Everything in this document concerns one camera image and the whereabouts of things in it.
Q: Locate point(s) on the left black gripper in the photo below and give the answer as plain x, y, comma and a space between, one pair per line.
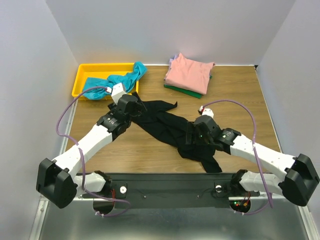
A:
139, 108

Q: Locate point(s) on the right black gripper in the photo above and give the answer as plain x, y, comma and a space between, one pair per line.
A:
191, 132

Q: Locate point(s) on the black t-shirt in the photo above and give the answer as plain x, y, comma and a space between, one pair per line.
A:
172, 129

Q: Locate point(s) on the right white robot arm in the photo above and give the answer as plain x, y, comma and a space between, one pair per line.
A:
293, 177

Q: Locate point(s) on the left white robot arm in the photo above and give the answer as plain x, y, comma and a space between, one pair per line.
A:
116, 124

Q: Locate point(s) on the teal t-shirt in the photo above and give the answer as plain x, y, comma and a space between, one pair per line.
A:
130, 82

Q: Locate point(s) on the green folded t-shirt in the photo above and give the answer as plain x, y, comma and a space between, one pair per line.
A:
194, 85

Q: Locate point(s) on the yellow plastic bin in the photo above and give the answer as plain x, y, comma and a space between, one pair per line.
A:
98, 70

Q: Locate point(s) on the pink folded t-shirt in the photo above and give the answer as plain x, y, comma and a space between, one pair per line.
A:
185, 66

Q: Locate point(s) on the lavender folded t-shirt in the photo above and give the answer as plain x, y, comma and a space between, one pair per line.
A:
171, 60

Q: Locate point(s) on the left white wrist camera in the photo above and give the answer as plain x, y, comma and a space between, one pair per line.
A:
116, 92

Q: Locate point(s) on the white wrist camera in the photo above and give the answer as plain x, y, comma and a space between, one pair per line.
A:
116, 92
205, 111

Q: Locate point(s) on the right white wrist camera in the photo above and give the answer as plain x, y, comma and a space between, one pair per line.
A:
205, 111

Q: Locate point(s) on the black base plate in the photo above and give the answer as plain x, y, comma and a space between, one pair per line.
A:
177, 190

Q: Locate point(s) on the aluminium frame rail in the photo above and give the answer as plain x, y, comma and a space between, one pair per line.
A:
47, 215

